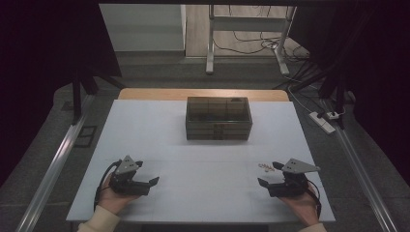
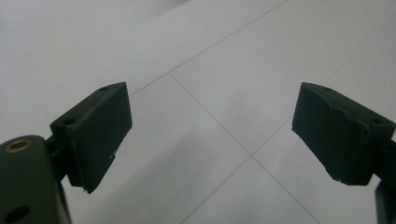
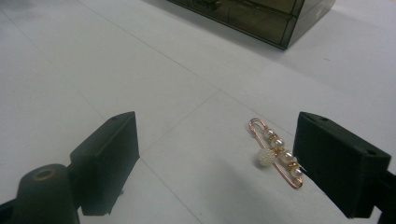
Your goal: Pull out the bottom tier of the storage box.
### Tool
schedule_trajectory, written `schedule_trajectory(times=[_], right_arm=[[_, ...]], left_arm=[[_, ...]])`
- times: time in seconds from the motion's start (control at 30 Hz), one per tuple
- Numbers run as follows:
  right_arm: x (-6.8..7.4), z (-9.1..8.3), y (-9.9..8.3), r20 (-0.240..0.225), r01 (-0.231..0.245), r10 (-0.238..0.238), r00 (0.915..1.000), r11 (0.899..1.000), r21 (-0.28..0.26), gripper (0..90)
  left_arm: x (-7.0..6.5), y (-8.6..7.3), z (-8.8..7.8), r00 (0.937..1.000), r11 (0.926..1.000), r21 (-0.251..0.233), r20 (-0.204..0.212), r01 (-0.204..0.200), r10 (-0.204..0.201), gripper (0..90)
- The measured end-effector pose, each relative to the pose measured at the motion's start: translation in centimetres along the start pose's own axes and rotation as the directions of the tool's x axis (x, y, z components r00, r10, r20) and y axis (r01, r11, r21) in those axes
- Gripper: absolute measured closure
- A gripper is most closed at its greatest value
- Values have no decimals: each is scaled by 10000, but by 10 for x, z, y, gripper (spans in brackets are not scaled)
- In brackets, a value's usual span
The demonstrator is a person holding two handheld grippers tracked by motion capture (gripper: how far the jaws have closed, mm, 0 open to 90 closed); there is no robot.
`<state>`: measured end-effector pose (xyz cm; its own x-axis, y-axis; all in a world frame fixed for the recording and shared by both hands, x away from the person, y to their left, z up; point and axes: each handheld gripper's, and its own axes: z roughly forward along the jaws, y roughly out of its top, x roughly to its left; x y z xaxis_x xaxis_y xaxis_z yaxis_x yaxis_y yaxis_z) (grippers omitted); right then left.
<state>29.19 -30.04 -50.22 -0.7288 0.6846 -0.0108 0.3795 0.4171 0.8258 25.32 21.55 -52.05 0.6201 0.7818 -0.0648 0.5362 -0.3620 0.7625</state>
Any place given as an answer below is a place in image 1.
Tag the black curtain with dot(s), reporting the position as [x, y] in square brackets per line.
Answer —
[370, 64]
[38, 64]

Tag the black stand legs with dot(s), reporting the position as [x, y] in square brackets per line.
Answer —
[338, 93]
[76, 96]

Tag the person's right hand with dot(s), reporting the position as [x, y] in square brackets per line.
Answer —
[304, 208]

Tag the aluminium rail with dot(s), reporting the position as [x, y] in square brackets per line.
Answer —
[54, 167]
[361, 167]

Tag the white metal stand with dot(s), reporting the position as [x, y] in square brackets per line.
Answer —
[210, 48]

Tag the brown transparent drawer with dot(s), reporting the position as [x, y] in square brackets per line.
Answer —
[199, 136]

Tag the white power strip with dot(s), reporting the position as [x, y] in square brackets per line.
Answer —
[322, 123]

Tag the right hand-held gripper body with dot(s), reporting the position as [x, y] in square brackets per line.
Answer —
[290, 187]

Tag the white plug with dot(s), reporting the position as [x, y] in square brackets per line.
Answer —
[333, 115]

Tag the dark floor plate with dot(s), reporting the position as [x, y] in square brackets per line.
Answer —
[85, 136]

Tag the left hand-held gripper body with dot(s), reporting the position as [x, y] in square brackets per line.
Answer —
[129, 185]

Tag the person's left hand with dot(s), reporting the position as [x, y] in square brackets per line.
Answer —
[111, 199]

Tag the brown transparent drawer box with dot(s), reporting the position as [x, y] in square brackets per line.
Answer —
[216, 111]

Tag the small pale beaded jewelry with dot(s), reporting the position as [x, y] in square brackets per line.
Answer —
[265, 166]

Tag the wooden table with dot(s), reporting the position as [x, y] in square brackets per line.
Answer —
[154, 94]

